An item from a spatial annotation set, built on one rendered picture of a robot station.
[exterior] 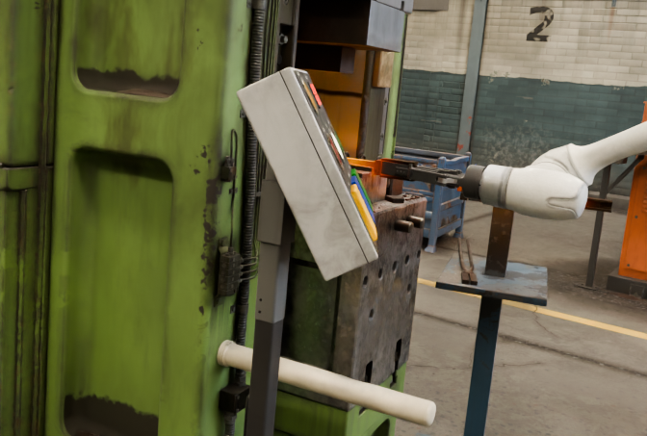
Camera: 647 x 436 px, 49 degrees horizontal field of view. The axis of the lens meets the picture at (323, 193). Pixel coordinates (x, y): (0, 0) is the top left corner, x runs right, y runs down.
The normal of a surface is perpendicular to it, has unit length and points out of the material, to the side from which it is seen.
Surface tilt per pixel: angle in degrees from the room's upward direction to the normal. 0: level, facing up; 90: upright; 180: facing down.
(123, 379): 90
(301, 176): 90
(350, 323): 90
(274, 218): 89
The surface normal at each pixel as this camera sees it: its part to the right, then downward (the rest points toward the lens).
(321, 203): -0.04, 0.15
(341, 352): -0.46, 0.10
